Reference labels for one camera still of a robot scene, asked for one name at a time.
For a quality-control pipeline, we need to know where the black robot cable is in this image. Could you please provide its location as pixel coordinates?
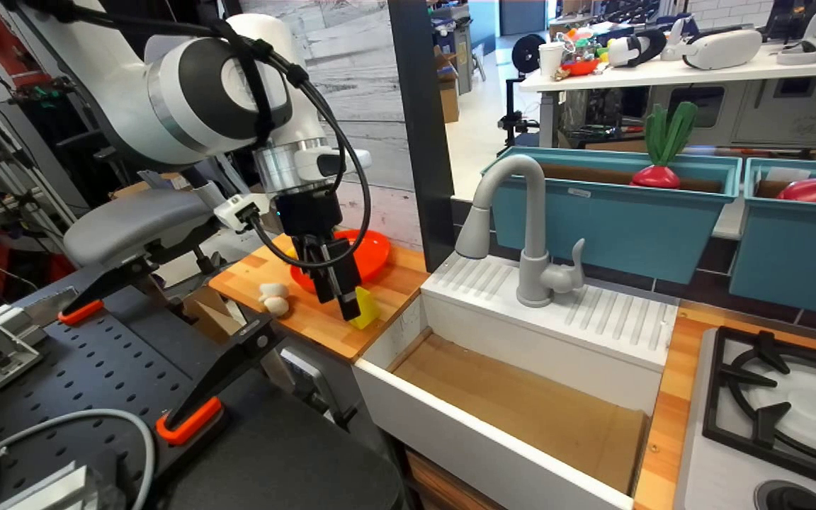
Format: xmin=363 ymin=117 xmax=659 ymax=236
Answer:
xmin=206 ymin=17 xmax=375 ymax=282

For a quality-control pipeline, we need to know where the teal planter box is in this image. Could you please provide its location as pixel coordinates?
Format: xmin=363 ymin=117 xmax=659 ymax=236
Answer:
xmin=727 ymin=154 xmax=816 ymax=323
xmin=491 ymin=144 xmax=742 ymax=287

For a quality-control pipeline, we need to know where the grey wood backdrop panel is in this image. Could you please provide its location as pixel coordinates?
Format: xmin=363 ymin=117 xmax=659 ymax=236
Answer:
xmin=236 ymin=0 xmax=431 ymax=249

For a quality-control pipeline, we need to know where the white cable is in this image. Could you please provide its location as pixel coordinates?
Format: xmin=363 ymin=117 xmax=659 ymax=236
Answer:
xmin=0 ymin=405 xmax=161 ymax=510

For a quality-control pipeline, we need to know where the white VR headset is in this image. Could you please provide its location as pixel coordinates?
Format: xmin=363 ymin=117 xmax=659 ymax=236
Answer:
xmin=604 ymin=25 xmax=671 ymax=72
xmin=682 ymin=25 xmax=766 ymax=73

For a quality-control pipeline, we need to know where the grey toy faucet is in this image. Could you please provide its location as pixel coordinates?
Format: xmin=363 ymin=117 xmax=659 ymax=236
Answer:
xmin=450 ymin=154 xmax=589 ymax=313

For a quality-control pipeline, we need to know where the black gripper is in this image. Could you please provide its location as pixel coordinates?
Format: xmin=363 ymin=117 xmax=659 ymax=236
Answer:
xmin=273 ymin=181 xmax=363 ymax=323

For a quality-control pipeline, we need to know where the white toy sink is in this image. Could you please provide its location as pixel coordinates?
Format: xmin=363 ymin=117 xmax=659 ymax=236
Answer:
xmin=352 ymin=252 xmax=682 ymax=510

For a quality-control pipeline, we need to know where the yellow block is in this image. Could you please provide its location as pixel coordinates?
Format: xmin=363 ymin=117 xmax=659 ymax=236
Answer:
xmin=345 ymin=283 xmax=382 ymax=333

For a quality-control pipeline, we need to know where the black frame post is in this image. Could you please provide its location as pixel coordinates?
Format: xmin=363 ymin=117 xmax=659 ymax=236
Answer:
xmin=386 ymin=0 xmax=458 ymax=275

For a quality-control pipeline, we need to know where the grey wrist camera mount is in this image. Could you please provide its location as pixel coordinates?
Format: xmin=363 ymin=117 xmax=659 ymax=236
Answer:
xmin=60 ymin=181 xmax=273 ymax=275

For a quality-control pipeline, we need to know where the long white table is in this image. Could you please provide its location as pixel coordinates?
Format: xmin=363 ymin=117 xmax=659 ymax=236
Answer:
xmin=519 ymin=46 xmax=816 ymax=150

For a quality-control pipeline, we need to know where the red plastic plate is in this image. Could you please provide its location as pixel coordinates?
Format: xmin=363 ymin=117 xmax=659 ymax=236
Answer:
xmin=288 ymin=228 xmax=397 ymax=299

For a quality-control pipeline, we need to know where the toy stove with black grates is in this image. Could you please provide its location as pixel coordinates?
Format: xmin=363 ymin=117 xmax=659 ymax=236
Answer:
xmin=675 ymin=323 xmax=816 ymax=510

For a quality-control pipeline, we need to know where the black clamp with orange handle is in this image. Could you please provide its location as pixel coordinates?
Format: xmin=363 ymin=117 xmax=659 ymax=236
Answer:
xmin=152 ymin=314 xmax=284 ymax=447
xmin=53 ymin=252 xmax=161 ymax=328

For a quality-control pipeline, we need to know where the black perforated mounting board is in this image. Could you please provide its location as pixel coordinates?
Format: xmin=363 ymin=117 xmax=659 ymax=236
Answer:
xmin=0 ymin=282 xmax=270 ymax=510

